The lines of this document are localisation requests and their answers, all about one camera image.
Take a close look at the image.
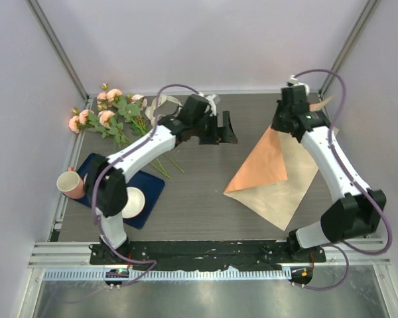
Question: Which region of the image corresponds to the white bowl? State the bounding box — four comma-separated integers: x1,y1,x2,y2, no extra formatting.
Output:
122,187,145,219

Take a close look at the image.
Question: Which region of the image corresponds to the cream ribbon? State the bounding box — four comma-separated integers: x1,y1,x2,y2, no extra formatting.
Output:
144,95,182,126

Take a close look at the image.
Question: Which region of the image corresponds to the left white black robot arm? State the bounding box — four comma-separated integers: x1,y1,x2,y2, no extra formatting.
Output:
84,94,238,264

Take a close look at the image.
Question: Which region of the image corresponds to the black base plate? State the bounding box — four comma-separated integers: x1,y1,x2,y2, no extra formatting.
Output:
89,240,326,272

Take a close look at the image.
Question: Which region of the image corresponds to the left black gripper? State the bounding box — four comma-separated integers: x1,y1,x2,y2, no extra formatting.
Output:
192,112,237,146

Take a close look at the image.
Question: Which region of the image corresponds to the kraft wrapping paper sheet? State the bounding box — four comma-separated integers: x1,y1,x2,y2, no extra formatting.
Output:
223,95,340,231

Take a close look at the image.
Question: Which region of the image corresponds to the dark blue tray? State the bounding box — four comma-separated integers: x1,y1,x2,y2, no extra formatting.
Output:
66,152,166,231

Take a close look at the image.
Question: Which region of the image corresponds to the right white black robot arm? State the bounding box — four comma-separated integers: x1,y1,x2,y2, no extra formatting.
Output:
271,85,386,262

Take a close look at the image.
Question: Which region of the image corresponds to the slotted white cable duct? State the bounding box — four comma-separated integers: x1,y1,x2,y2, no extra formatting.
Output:
43,267,291,282

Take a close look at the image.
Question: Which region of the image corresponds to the pink cup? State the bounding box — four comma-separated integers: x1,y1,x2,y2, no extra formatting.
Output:
56,167,86,199

